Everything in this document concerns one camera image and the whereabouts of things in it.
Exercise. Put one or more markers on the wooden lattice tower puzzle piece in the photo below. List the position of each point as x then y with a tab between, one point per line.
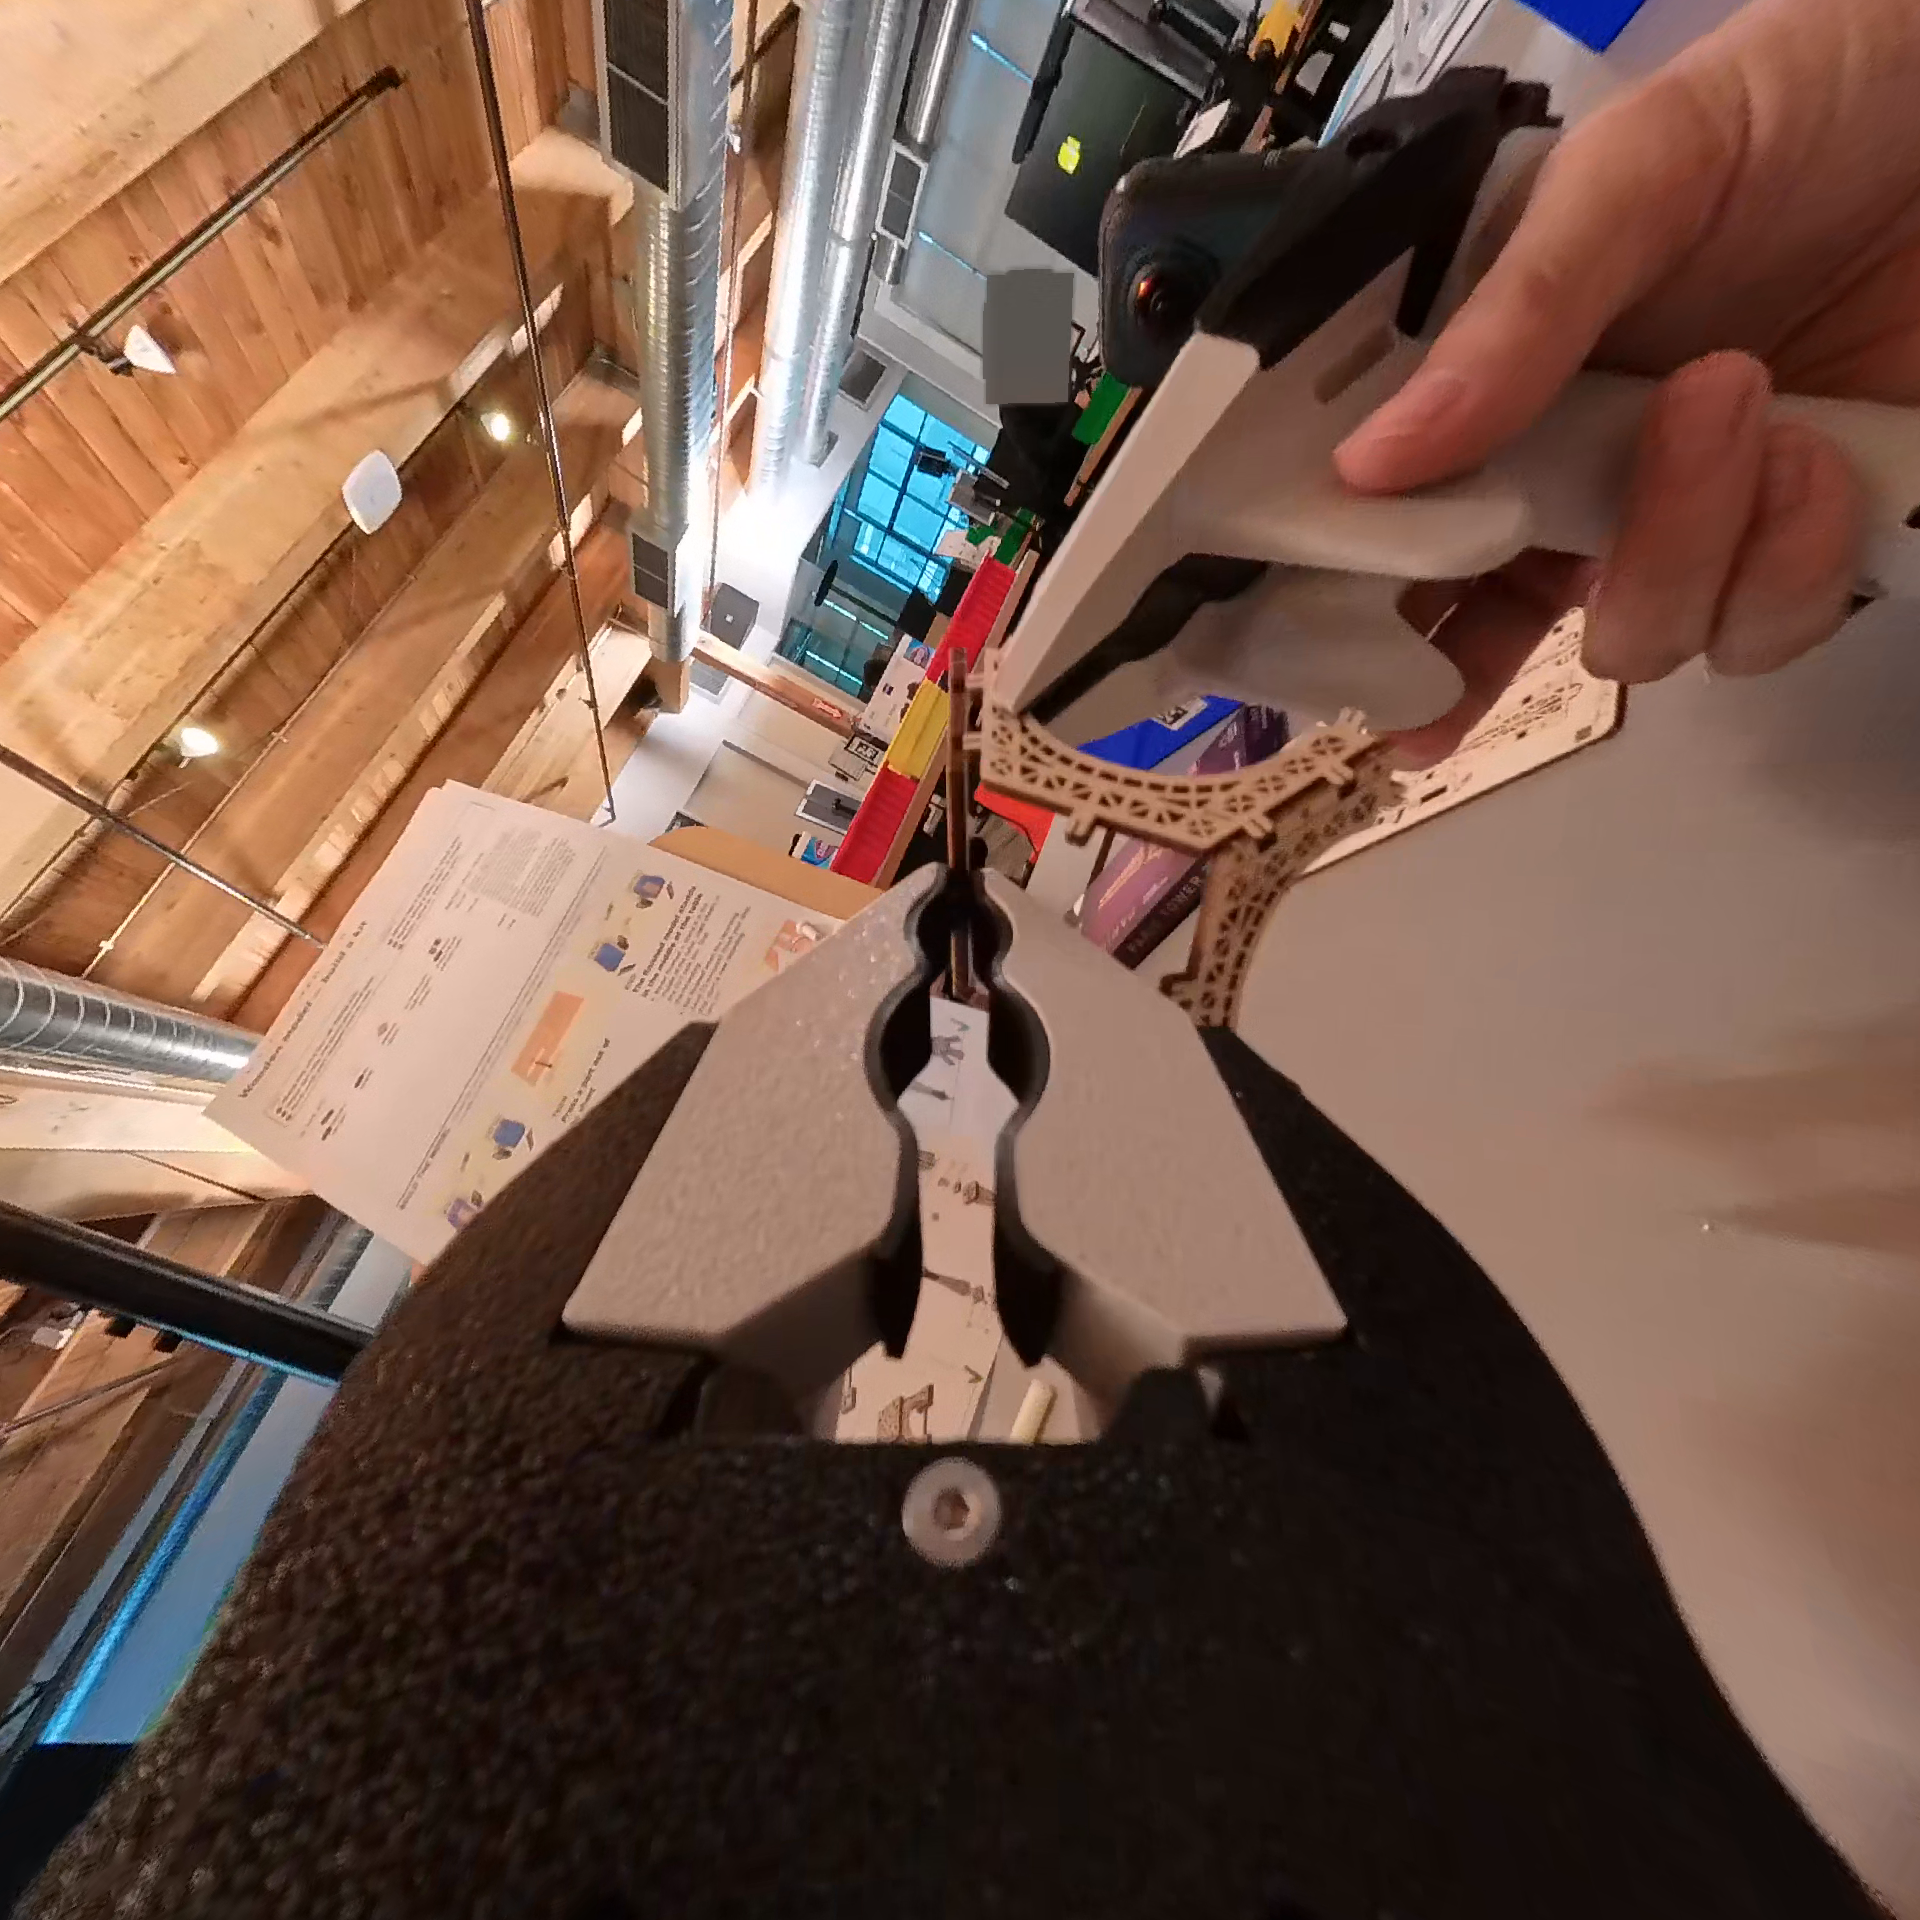
960	838

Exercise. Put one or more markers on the person's right hand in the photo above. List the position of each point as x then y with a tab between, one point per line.
1724	210

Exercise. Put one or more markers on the white track spotlight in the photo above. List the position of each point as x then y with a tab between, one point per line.
147	350

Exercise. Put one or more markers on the printed instruction sheet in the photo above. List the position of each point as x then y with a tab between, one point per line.
495	990

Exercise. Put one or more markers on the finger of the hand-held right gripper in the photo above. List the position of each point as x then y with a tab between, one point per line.
1319	645
1154	494

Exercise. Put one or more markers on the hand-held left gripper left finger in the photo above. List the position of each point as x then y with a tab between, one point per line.
733	1184

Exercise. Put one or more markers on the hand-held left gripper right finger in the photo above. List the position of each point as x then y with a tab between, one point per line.
1154	1184

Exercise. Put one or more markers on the white desk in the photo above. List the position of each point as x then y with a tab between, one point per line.
1576	1080

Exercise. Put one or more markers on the red and yellow boxes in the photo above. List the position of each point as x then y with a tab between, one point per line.
937	720

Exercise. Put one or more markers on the white ceiling access point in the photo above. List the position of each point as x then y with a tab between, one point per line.
373	491

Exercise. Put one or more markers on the thin metal ceiling rod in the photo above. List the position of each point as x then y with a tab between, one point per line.
543	405

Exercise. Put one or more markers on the purple box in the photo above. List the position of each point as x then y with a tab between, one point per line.
1148	884

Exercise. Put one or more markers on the black metal rail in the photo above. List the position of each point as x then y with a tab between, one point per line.
165	1291

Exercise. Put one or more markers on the black monitor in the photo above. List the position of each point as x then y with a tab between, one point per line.
1103	149

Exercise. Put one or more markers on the silver ventilation duct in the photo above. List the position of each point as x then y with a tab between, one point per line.
667	346
106	1027
840	194

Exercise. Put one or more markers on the wooden lattice arch puzzle piece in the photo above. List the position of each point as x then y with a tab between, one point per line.
1154	796

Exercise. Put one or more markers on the cardboard box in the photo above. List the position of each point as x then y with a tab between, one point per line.
749	866

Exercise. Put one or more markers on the wooden puzzle cutout sheet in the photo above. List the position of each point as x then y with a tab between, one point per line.
1553	690

